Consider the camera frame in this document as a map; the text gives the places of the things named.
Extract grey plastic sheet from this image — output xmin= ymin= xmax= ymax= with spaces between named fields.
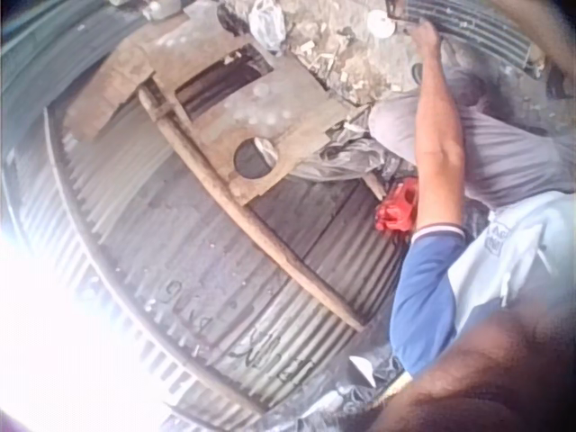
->
xmin=292 ymin=107 xmax=418 ymax=184

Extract wooden board with round hole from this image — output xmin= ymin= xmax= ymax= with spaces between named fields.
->
xmin=62 ymin=11 xmax=347 ymax=207

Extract white round lid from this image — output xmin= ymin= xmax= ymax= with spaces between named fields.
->
xmin=366 ymin=9 xmax=397 ymax=41

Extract long wooden pole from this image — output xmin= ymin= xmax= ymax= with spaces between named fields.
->
xmin=137 ymin=85 xmax=366 ymax=333

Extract white plastic bag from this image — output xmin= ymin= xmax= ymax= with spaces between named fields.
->
xmin=247 ymin=0 xmax=288 ymax=54

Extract person's left hand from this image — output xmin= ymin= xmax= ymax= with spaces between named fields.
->
xmin=407 ymin=20 xmax=446 ymax=62

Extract heap of rubble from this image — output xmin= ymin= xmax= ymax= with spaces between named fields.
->
xmin=278 ymin=0 xmax=424 ymax=94

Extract corrugated metal sheet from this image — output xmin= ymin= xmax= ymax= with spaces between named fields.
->
xmin=8 ymin=107 xmax=409 ymax=432

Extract person's legs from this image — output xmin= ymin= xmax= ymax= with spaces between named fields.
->
xmin=367 ymin=62 xmax=576 ymax=211

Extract grey metal grille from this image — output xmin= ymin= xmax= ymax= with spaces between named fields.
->
xmin=387 ymin=0 xmax=548 ymax=69

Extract red plastic object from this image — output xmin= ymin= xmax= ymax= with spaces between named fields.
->
xmin=373 ymin=177 xmax=422 ymax=235

